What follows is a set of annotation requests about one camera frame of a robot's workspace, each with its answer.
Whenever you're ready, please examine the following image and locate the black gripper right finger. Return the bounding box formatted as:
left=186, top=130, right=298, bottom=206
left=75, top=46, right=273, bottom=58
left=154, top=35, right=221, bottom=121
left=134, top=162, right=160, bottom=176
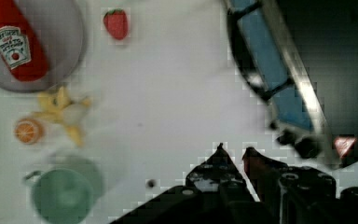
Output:
left=242, top=147, right=288, bottom=203

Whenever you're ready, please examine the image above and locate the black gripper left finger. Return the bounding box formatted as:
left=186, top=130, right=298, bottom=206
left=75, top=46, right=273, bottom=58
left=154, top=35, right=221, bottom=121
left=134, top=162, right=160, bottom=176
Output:
left=186, top=143, right=245, bottom=192

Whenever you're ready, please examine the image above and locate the black toaster oven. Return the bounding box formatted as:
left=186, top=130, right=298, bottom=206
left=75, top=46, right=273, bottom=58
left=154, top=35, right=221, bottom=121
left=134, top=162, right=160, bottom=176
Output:
left=260, top=0, right=358, bottom=169

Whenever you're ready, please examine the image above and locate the green cup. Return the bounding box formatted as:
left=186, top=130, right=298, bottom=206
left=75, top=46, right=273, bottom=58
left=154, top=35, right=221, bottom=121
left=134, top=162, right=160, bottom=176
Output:
left=22, top=154, right=104, bottom=224

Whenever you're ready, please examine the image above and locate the yellow plush banana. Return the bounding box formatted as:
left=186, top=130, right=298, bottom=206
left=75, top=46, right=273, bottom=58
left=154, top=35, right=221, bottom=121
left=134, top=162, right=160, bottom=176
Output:
left=32, top=86, right=91, bottom=147

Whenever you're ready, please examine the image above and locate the red plush strawberry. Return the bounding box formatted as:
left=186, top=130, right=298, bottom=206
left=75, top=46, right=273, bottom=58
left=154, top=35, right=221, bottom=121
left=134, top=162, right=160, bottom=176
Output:
left=103, top=8, right=129, bottom=40

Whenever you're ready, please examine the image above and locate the orange slice toy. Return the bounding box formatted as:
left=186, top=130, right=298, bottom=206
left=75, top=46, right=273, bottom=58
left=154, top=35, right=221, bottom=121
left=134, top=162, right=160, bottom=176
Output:
left=14, top=118, right=44, bottom=145

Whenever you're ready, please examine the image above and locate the grey round plate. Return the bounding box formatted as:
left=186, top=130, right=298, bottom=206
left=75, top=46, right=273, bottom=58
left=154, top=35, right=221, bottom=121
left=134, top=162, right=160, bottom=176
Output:
left=0, top=0, right=84, bottom=92

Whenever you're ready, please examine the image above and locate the red plush ketchup bottle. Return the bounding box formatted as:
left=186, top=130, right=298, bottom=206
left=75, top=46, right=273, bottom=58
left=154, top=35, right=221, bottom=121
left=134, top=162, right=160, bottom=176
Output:
left=0, top=0, right=48, bottom=82

